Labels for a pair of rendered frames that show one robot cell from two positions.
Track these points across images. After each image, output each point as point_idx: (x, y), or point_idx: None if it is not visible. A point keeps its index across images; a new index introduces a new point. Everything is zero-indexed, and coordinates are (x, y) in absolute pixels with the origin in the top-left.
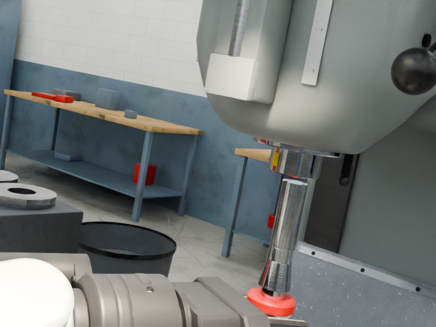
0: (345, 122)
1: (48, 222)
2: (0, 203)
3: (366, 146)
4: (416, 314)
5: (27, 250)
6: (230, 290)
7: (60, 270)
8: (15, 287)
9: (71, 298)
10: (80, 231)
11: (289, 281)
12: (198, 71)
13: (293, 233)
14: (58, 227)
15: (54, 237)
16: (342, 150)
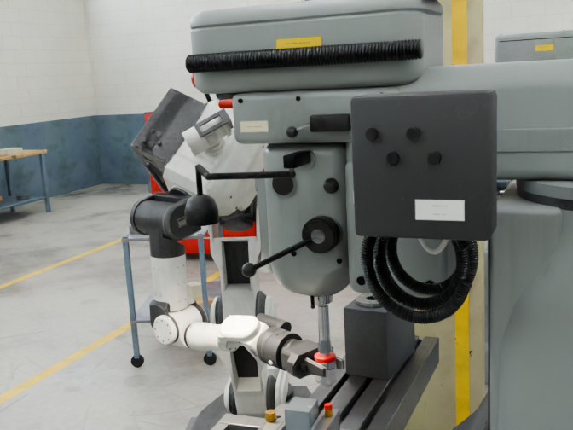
0: (280, 282)
1: (366, 314)
2: (355, 302)
3: (312, 293)
4: (483, 419)
5: (358, 326)
6: (314, 347)
7: (274, 324)
8: (242, 322)
9: (251, 329)
10: (385, 322)
11: (322, 348)
12: None
13: (320, 327)
14: (372, 318)
15: (371, 322)
16: (296, 293)
